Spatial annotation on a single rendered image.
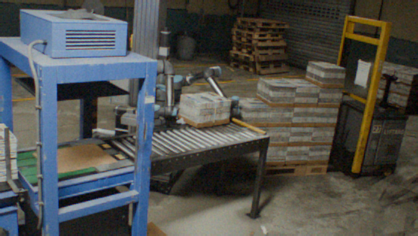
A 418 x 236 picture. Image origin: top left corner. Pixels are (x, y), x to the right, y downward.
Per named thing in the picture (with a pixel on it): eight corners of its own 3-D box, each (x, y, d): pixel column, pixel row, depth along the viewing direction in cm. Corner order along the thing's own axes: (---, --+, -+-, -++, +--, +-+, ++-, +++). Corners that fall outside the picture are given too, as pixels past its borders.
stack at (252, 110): (201, 164, 488) (208, 96, 464) (290, 162, 525) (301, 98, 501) (211, 179, 453) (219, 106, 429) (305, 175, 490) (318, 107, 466)
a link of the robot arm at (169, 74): (174, 62, 373) (174, 116, 370) (162, 61, 369) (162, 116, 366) (177, 60, 362) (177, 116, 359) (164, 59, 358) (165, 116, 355)
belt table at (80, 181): (97, 147, 327) (97, 136, 324) (139, 181, 280) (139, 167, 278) (4, 163, 282) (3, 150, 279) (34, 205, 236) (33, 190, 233)
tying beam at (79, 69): (89, 49, 315) (90, 36, 312) (157, 77, 248) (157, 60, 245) (-5, 51, 272) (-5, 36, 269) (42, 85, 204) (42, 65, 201)
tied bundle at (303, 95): (278, 98, 491) (281, 78, 485) (301, 98, 500) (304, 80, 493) (293, 107, 457) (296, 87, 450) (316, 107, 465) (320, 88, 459)
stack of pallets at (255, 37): (257, 63, 1220) (263, 18, 1182) (283, 70, 1157) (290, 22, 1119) (225, 66, 1128) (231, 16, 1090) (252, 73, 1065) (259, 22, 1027)
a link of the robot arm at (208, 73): (202, 65, 414) (229, 104, 401) (209, 64, 423) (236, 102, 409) (195, 72, 421) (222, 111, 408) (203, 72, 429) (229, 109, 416)
